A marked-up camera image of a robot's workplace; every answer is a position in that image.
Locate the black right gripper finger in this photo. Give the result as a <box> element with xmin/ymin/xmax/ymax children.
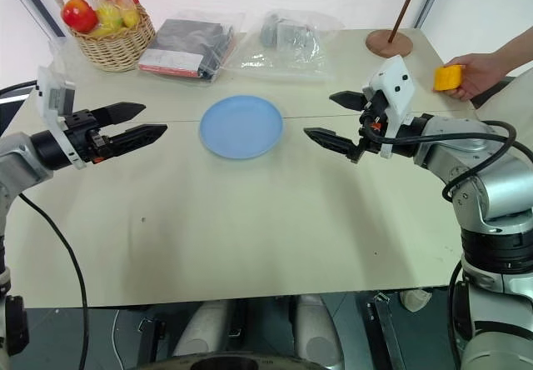
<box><xmin>328</xmin><ymin>90</ymin><xmax>369</xmax><ymax>113</ymax></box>
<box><xmin>303</xmin><ymin>127</ymin><xmax>365</xmax><ymax>164</ymax></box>

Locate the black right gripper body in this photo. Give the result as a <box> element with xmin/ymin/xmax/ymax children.
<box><xmin>357</xmin><ymin>90</ymin><xmax>391</xmax><ymax>154</ymax></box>

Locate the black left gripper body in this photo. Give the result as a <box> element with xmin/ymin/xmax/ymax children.
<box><xmin>64</xmin><ymin>110</ymin><xmax>114</xmax><ymax>165</ymax></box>

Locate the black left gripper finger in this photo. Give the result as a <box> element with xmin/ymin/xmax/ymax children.
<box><xmin>107</xmin><ymin>123</ymin><xmax>169</xmax><ymax>158</ymax></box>
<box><xmin>91</xmin><ymin>102</ymin><xmax>147</xmax><ymax>129</ymax></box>

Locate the yellow block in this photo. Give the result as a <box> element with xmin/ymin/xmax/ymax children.
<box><xmin>432</xmin><ymin>64</ymin><xmax>466</xmax><ymax>93</ymax></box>

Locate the yellow fruit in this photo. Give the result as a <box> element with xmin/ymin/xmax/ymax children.
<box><xmin>95</xmin><ymin>4</ymin><xmax>125</xmax><ymax>30</ymax></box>
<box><xmin>121</xmin><ymin>7</ymin><xmax>141</xmax><ymax>28</ymax></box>

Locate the light blue round plate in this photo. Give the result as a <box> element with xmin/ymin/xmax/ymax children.
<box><xmin>198</xmin><ymin>94</ymin><xmax>286</xmax><ymax>161</ymax></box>

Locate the person's bare hand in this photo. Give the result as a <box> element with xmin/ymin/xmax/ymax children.
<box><xmin>432</xmin><ymin>52</ymin><xmax>507</xmax><ymax>102</ymax></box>

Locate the woven wicker basket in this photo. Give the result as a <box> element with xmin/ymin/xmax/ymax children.
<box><xmin>45</xmin><ymin>0</ymin><xmax>157</xmax><ymax>73</ymax></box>

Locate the brown wooden pole stand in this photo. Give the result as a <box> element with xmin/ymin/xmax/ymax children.
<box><xmin>365</xmin><ymin>0</ymin><xmax>426</xmax><ymax>58</ymax></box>

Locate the black flat equipment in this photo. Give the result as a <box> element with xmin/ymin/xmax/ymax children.
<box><xmin>0</xmin><ymin>79</ymin><xmax>39</xmax><ymax>138</ymax></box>

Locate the plastic bag with grey parts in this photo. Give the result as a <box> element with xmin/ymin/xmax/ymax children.
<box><xmin>222</xmin><ymin>8</ymin><xmax>347</xmax><ymax>84</ymax></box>

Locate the plastic bag with black items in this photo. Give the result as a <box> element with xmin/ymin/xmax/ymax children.
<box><xmin>137</xmin><ymin>9</ymin><xmax>246</xmax><ymax>83</ymax></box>

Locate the red apple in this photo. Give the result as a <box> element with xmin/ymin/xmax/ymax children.
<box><xmin>62</xmin><ymin>0</ymin><xmax>100</xmax><ymax>35</ymax></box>

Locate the black framed board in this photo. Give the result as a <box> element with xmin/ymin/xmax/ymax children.
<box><xmin>0</xmin><ymin>0</ymin><xmax>68</xmax><ymax>38</ymax></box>

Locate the beige shoe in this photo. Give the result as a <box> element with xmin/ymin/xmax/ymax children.
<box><xmin>398</xmin><ymin>287</ymin><xmax>433</xmax><ymax>313</ymax></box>

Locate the white robot leg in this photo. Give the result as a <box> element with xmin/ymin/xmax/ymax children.
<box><xmin>172</xmin><ymin>297</ymin><xmax>239</xmax><ymax>359</ymax></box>
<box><xmin>294</xmin><ymin>293</ymin><xmax>345</xmax><ymax>368</ymax></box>

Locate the dark rounded robot body rim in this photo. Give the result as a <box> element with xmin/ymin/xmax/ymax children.
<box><xmin>140</xmin><ymin>350</ymin><xmax>318</xmax><ymax>370</ymax></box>

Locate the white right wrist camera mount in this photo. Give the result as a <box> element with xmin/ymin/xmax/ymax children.
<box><xmin>361</xmin><ymin>55</ymin><xmax>417</xmax><ymax>161</ymax></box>

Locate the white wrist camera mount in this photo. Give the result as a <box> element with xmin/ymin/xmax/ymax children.
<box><xmin>36</xmin><ymin>65</ymin><xmax>87</xmax><ymax>171</ymax></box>
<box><xmin>361</xmin><ymin>55</ymin><xmax>417</xmax><ymax>161</ymax></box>

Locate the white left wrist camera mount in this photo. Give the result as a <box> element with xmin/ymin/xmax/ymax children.
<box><xmin>36</xmin><ymin>65</ymin><xmax>87</xmax><ymax>171</ymax></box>

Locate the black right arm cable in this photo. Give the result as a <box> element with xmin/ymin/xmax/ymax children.
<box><xmin>366</xmin><ymin>119</ymin><xmax>519</xmax><ymax>202</ymax></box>

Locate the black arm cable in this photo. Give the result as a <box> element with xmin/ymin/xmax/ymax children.
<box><xmin>366</xmin><ymin>119</ymin><xmax>519</xmax><ymax>202</ymax></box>
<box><xmin>17</xmin><ymin>192</ymin><xmax>90</xmax><ymax>370</ymax></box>

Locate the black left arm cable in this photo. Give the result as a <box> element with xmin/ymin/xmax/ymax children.
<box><xmin>17</xmin><ymin>192</ymin><xmax>90</xmax><ymax>370</ymax></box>

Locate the black metal table bracket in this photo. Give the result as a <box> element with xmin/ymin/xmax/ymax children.
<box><xmin>365</xmin><ymin>291</ymin><xmax>408</xmax><ymax>370</ymax></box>
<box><xmin>136</xmin><ymin>317</ymin><xmax>167</xmax><ymax>363</ymax></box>

